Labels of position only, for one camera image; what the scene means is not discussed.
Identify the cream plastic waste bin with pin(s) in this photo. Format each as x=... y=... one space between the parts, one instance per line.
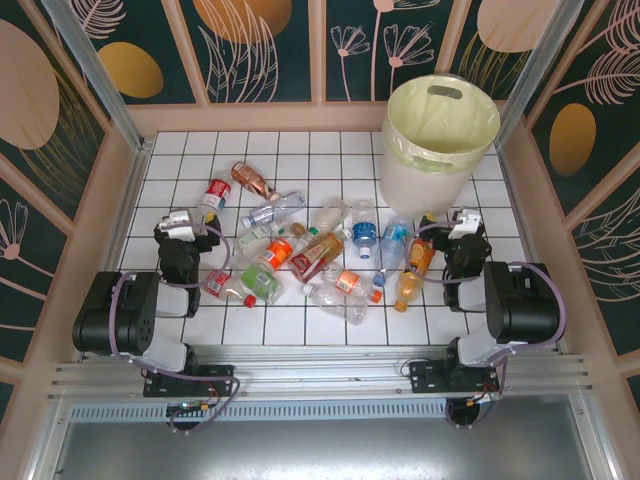
x=425 y=195

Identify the light blue label water bottle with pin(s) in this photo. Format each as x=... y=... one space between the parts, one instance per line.
x=395 y=242

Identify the red label cola bottle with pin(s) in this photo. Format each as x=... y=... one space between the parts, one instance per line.
x=216 y=282

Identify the pale green label small bottle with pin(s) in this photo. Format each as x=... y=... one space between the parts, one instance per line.
x=252 y=239

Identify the red white label bottle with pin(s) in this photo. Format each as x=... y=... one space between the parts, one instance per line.
x=217 y=192

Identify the dark blue label bottle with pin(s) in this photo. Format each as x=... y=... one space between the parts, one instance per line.
x=364 y=231

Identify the orange juice bottle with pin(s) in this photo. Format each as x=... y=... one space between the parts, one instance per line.
x=407 y=285

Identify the orange label brown-cap bottle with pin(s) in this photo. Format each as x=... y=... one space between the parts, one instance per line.
x=277 y=250

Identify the copper coloured plastic bottle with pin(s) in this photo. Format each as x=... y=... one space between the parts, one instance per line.
x=250 y=179

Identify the orange label orange-cap bottle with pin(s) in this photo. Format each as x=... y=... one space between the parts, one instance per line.
x=347 y=281

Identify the milky white green-cap bottle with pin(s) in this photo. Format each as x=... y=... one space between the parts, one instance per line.
x=327 y=217

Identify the red label tea bottle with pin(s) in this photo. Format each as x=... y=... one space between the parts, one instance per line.
x=315 y=257

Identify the clear crushed white-cap bottle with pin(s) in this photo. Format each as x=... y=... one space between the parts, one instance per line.
x=335 y=302

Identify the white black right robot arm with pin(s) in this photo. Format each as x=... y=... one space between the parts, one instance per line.
x=475 y=350

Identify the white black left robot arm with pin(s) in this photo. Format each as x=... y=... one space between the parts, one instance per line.
x=165 y=355

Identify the translucent yellow bin liner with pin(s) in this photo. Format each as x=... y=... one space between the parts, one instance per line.
x=400 y=150

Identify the grey metal sheet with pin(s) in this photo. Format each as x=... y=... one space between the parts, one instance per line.
x=325 y=450

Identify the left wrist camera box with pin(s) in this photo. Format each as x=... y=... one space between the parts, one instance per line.
x=179 y=222

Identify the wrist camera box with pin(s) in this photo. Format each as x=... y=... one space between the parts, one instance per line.
x=464 y=222
x=179 y=222

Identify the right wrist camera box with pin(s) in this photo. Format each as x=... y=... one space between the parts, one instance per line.
x=464 y=222

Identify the aluminium side rail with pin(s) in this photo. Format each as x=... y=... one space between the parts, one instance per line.
x=131 y=190
x=511 y=200

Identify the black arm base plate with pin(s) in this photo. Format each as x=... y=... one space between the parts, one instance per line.
x=425 y=377
x=220 y=380

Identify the aluminium frame post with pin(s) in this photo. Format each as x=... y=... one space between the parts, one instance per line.
x=101 y=80
x=534 y=70

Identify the aluminium mounting rail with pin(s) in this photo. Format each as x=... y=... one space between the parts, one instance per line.
x=325 y=372

